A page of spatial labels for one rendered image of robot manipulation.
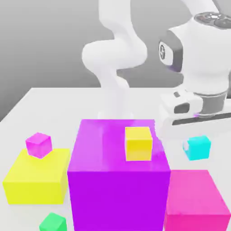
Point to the small yellow cube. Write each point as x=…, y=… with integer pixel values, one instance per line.
x=138, y=144

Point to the large purple box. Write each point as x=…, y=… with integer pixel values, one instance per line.
x=117, y=194

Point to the small magenta cube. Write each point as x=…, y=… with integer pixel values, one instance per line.
x=38, y=146

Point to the small cyan cube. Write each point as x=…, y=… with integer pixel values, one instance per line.
x=199, y=148

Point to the small green cube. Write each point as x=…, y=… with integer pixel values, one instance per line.
x=53, y=222

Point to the large pink box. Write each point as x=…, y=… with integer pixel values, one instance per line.
x=196, y=196

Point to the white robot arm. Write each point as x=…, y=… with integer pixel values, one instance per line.
x=115, y=52

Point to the large yellow box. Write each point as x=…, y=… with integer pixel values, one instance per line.
x=34, y=182

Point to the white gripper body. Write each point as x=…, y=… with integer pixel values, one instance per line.
x=198, y=129

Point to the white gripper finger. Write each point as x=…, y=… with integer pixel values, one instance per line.
x=185, y=145

